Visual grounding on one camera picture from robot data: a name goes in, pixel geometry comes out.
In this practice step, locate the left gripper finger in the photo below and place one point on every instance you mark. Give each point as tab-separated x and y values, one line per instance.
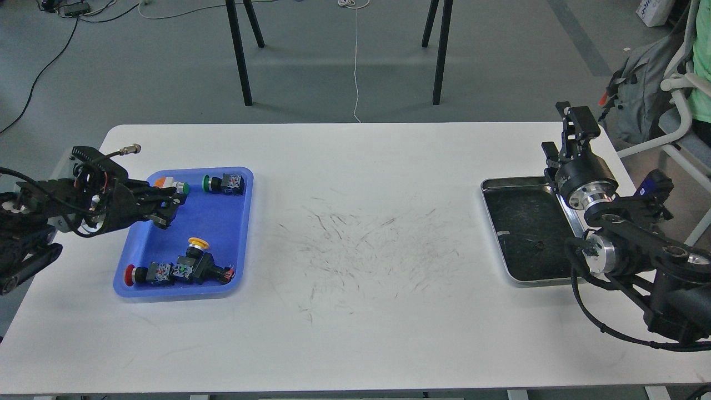
165	197
162	217

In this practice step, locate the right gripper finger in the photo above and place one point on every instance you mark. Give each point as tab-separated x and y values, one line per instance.
553	163
579	129

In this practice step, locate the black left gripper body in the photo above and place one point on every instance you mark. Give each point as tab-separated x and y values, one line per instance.
106	201

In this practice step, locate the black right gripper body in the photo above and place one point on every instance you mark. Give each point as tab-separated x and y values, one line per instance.
585	181

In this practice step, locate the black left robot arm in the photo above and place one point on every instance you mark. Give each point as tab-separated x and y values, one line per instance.
32	215

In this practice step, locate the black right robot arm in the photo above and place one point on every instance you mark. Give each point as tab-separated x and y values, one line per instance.
623	249

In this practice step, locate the orange white push button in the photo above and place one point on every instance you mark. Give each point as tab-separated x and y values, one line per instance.
169	181

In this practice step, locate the blue plastic tray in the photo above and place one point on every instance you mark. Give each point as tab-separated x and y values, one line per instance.
222	220

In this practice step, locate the grey backpack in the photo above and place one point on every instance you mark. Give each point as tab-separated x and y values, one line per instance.
633	101

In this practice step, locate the metal tray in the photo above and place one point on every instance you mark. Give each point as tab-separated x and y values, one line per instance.
523	210

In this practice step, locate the white chair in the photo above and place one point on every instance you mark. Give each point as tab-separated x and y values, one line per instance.
678	141

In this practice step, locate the person in green shirt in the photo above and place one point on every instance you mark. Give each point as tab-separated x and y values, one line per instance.
698	101

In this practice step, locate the white cardboard box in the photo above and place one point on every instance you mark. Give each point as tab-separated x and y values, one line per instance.
653	12

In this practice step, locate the black right table leg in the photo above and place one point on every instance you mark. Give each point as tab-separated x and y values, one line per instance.
447	11

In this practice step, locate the black table leg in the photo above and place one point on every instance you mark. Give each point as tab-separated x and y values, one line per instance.
447	11
236	37

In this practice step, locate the black left table leg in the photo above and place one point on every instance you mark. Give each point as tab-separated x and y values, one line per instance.
236	37

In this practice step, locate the red push button switch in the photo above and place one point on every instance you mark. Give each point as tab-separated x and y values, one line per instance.
157	274

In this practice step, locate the yellow push button switch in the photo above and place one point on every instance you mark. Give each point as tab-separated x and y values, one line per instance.
198	265

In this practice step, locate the green push button switch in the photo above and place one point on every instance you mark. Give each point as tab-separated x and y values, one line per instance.
227	184

